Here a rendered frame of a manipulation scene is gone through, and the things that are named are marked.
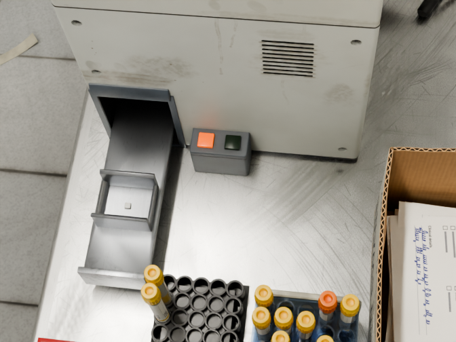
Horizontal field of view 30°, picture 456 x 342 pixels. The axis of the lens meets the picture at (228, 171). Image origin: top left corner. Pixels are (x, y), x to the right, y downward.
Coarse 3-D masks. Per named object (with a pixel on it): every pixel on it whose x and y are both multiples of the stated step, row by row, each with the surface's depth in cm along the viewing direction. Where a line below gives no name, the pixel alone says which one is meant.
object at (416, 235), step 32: (416, 160) 77; (448, 160) 77; (384, 192) 74; (416, 192) 83; (448, 192) 83; (384, 224) 73; (416, 224) 82; (448, 224) 82; (384, 256) 87; (416, 256) 80; (448, 256) 80; (384, 288) 85; (416, 288) 79; (448, 288) 79; (384, 320) 84; (416, 320) 78; (448, 320) 78
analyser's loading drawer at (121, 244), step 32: (128, 128) 90; (160, 128) 90; (128, 160) 89; (160, 160) 89; (128, 192) 87; (160, 192) 87; (96, 224) 85; (128, 224) 84; (96, 256) 85; (128, 256) 85
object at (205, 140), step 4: (200, 132) 88; (200, 136) 88; (204, 136) 88; (208, 136) 88; (212, 136) 88; (200, 140) 88; (204, 140) 88; (208, 140) 88; (212, 140) 88; (200, 144) 88; (204, 144) 88; (208, 144) 88; (212, 144) 88
